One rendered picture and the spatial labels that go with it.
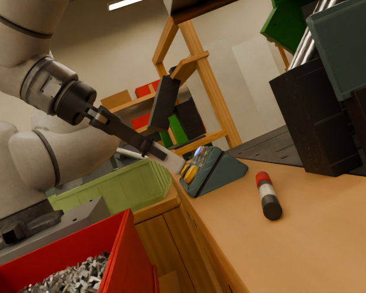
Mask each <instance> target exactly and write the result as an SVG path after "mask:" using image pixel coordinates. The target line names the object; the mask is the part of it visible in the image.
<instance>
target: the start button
mask: <svg viewBox="0 0 366 293"><path fill-rule="evenodd" d="M197 169H198V167H197V166H195V165H192V166H191V167H190V168H189V170H188V171H187V173H186V175H185V177H184V181H185V182H186V183H187V184H188V183H189V182H190V181H191V180H192V178H193V176H194V175H195V173H196V171H197Z"/></svg>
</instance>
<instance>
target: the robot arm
mask: <svg viewBox="0 0 366 293"><path fill-rule="evenodd" d="M69 1H70V0H0V92H3V93H4V94H7V95H11V96H14V97H16V98H19V99H21V100H23V101H24V102H25V103H27V104H29V105H31V106H33V107H34V108H33V110H32V112H31V116H30V123H31V129H32V130H31V131H18V130H17V128H16V126H15V125H14V124H11V123H9V122H6V121H2V120H1V121H0V250H1V249H4V248H6V247H8V246H10V245H13V244H15V243H17V242H19V241H21V240H23V239H25V238H28V237H30V236H32V235H34V234H36V233H38V232H40V231H43V230H45V229H48V228H50V227H52V226H54V225H56V224H58V223H60V222H61V219H60V218H61V217H62V216H63V215H64V212H63V210H62V209H61V210H54V209H53V207H52V205H51V204H50V202H49V200H48V198H47V196H46V192H48V191H49V190H51V189H52V188H53V187H56V186H58V185H61V184H64V183H68V182H70V181H73V180H75V179H78V178H80V177H82V176H85V175H87V174H89V173H91V172H92V171H94V170H96V169H97V168H99V167H100V166H101V165H103V164H104V163H105V162H106V161H107V160H109V159H110V158H111V157H112V156H113V154H114V153H115V152H116V150H117V148H118V146H119V143H120V139H121V140H123V141H125V142H126V143H128V144H130V145H132V146H133V147H134V148H136V149H137V150H139V151H140V152H142V153H143V154H142V155H141V156H142V157H143V158H144V157H145V156H147V157H149V158H150V159H152V160H154V161H155V162H157V163H158V164H160V165H162V166H163V167H165V168H166V169H168V170H170V171H171V172H173V173H175V174H176V175H179V173H180V171H181V170H182V168H183V167H184V165H185V164H186V160H184V159H183V158H181V157H179V156H178V155H176V154H174V153H173V152H171V151H169V150H168V149H166V148H165V147H163V146H161V145H160V144H158V143H157V142H155V139H154V138H152V139H151V140H150V139H149V138H148V137H144V136H143V135H141V134H140V133H138V132H136V131H135V130H133V129H131V128H130V127H128V126H126V125H125V124H124V123H122V120H121V119H120V118H119V117H117V116H115V115H114V114H112V113H111V112H110V111H109V110H108V109H107V108H105V107H104V106H102V105H100V106H99V108H96V107H94V106H93V104H94V102H95V100H96V96H97V92H96V90H95V89H94V88H92V87H90V86H89V85H87V84H86V83H84V82H82V81H81V80H80V81H79V80H78V74H77V73H76V72H74V71H72V70H71V69H69V68H68V67H66V66H64V65H63V64H61V63H59V62H58V61H57V60H56V59H54V58H53V55H52V53H51V51H50V49H49V48H50V43H51V38H52V35H53V32H54V31H55V28H56V26H57V25H58V23H59V22H60V20H61V18H62V17H63V15H64V12H65V10H66V8H67V6H68V4H69Z"/></svg>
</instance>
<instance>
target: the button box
mask: <svg viewBox="0 0 366 293"><path fill-rule="evenodd" d="M202 147H203V149H202V150H204V149H205V147H207V148H206V150H205V152H206V151H207V149H209V148H210V147H211V148H210V150H209V153H208V154H207V155H206V157H205V158H203V157H204V154H205V152H204V154H203V155H202V157H201V158H200V155H199V156H198V157H197V155H198V153H197V154H196V156H194V157H193V159H192V160H191V162H190V163H189V164H190V165H191V166H192V165H195V166H197V167H198V169H197V171H196V173H195V175H194V176H193V178H192V180H191V181H190V182H189V183H188V184H187V183H186V182H185V181H184V178H183V177H182V176H181V178H180V181H179V182H180V183H181V185H182V186H183V187H184V189H185V190H186V192H187V193H188V194H189V195H190V196H194V197H195V198H197V197H199V196H202V195H204V194H206V193H208V192H211V191H213V190H216V189H218V188H220V187H222V186H224V185H227V184H229V183H231V182H233V181H235V180H238V179H240V178H242V177H244V175H245V174H246V172H247V170H248V166H247V165H245V164H244V163H242V162H241V161H239V160H237V159H236V158H234V157H233V156H231V155H230V154H228V153H226V152H224V151H222V150H221V149H220V148H219V147H217V146H200V149H201V148H202ZM198 152H199V151H198ZM201 153H202V152H201ZM201 153H200V154H201Z"/></svg>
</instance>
